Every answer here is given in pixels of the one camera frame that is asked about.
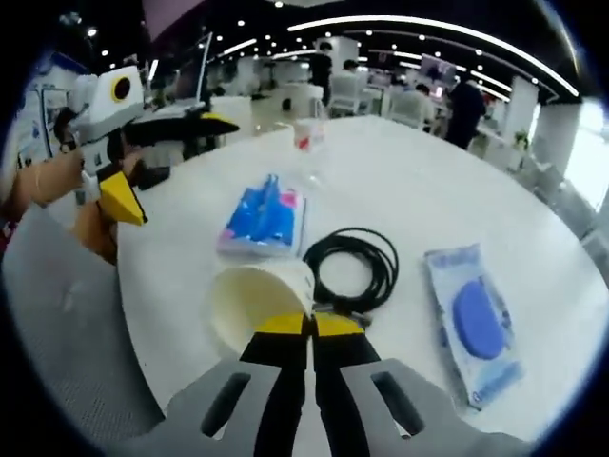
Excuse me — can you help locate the blue wet wipes pack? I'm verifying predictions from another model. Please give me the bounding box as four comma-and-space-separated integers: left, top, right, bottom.
422, 243, 525, 410

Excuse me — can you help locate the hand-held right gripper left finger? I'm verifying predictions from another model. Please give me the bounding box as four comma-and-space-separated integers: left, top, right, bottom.
156, 313, 313, 457

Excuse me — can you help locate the person's left hand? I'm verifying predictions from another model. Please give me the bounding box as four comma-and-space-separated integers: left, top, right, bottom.
40, 151, 120, 266

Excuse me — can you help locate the blue pink tissue pack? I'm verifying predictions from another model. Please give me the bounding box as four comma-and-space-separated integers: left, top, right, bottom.
216, 173, 308, 258

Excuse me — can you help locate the white paper cup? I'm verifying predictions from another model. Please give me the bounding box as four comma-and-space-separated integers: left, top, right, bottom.
208, 264, 318, 356

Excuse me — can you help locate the black cable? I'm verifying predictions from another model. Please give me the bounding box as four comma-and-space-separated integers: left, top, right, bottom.
302, 227, 400, 330

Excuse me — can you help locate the curved ceiling light strip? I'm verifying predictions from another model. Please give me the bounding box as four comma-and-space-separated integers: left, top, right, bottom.
286, 16, 585, 104

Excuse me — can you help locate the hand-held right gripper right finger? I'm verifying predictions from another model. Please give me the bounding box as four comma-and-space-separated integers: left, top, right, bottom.
311, 313, 477, 457

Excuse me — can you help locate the clear plastic cup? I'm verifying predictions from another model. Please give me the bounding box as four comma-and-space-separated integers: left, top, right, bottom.
290, 118, 328, 189

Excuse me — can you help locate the white tabletop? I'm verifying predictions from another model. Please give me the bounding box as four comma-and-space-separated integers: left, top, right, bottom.
116, 113, 599, 444

